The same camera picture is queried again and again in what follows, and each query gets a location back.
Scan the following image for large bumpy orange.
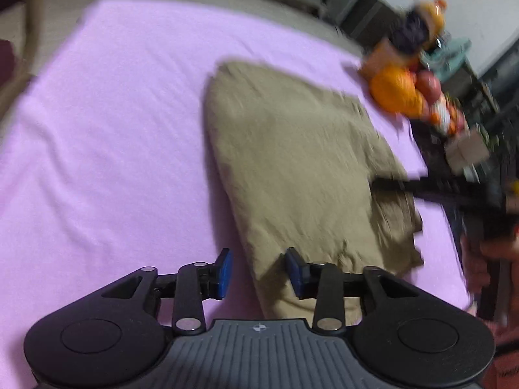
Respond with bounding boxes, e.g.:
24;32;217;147
370;67;425;119

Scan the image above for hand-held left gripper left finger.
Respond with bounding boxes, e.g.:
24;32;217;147
101;248;234;336

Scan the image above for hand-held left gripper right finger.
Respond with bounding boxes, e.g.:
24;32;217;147
281;247;423;335

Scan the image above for maroon chair with gold frame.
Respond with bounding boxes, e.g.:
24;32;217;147
0;0;46;108

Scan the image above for white netted fruit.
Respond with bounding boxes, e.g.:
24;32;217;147
432;101;459;135

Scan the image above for khaki pants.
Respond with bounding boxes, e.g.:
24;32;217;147
203;62;425;322

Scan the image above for pink blanket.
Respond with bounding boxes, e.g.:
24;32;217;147
0;0;476;377

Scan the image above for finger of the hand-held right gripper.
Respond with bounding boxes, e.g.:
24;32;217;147
371;176;489;208

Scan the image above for teal cloth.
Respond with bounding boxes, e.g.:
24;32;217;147
426;36;473;74

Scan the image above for orange juice bottle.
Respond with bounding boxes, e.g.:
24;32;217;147
361;0;449;87

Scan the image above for person's right hand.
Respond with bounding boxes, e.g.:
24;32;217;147
460;226;519;333

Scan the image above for white cup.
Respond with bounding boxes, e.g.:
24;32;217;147
444;132;491;173

